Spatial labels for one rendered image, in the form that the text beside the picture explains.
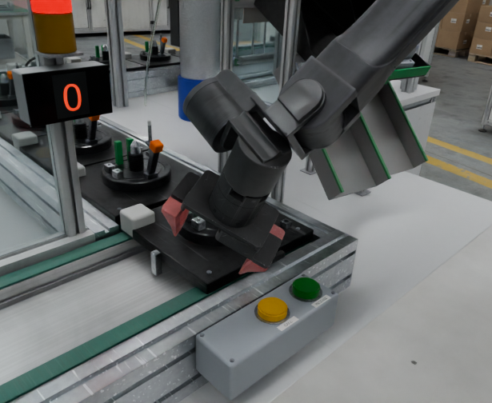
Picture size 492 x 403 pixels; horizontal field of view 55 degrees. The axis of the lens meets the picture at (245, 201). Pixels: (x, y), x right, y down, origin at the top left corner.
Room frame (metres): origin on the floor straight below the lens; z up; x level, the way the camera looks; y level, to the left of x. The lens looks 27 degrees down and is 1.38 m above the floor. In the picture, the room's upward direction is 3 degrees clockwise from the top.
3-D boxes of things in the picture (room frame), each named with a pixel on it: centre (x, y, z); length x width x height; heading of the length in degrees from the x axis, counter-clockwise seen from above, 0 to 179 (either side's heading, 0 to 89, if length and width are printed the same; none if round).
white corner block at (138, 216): (0.71, 0.19, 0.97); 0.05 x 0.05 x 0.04; 45
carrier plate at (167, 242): (0.71, 0.05, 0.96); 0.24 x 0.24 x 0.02; 45
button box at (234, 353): (0.50, -0.04, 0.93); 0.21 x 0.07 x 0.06; 135
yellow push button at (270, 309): (0.50, -0.04, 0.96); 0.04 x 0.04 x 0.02
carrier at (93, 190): (0.89, 0.23, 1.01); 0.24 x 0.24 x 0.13; 45
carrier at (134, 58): (2.20, 0.44, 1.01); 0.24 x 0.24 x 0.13; 45
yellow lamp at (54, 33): (0.66, 0.27, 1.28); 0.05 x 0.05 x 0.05
